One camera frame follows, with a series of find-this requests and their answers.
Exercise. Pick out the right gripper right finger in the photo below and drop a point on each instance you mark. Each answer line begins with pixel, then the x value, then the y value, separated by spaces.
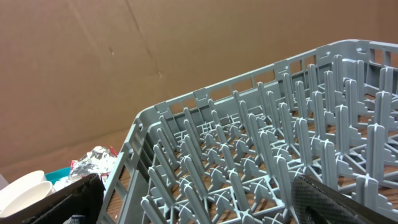
pixel 314 202

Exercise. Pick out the grey plastic dishwasher rack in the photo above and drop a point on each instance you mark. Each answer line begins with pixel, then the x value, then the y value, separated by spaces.
pixel 229 152

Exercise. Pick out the teal plastic serving tray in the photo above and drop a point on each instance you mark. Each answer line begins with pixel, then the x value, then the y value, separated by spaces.
pixel 55 176

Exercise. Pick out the white bowl with rice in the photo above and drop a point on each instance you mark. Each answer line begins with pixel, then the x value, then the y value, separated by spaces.
pixel 13 190

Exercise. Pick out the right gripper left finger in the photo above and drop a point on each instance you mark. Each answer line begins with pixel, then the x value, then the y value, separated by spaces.
pixel 79 202

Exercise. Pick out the white paper cup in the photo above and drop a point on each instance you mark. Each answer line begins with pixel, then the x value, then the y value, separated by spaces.
pixel 28 198

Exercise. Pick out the crumpled silver foil wrapper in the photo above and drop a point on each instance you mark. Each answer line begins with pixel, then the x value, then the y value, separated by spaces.
pixel 100 160

